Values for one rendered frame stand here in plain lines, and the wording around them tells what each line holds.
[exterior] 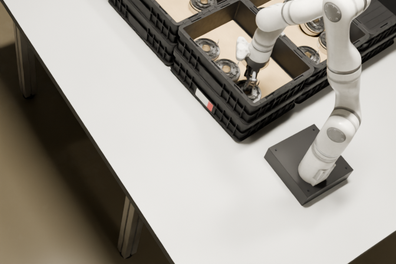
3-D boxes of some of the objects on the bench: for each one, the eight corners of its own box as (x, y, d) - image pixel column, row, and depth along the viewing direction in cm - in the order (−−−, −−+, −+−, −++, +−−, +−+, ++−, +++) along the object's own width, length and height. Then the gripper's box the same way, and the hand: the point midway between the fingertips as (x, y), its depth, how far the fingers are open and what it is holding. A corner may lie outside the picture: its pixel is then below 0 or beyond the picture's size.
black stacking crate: (227, 38, 241) (233, 16, 231) (167, 69, 227) (171, 48, 217) (165, -25, 255) (169, -47, 245) (105, 0, 241) (106, -22, 231)
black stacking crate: (394, 44, 255) (407, 25, 246) (348, 74, 241) (360, 55, 232) (327, -16, 269) (337, -36, 260) (280, 9, 255) (288, -11, 246)
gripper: (270, 72, 191) (256, 102, 204) (270, 36, 200) (257, 68, 213) (247, 68, 190) (234, 99, 203) (247, 33, 199) (236, 64, 212)
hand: (247, 80), depth 207 cm, fingers open, 5 cm apart
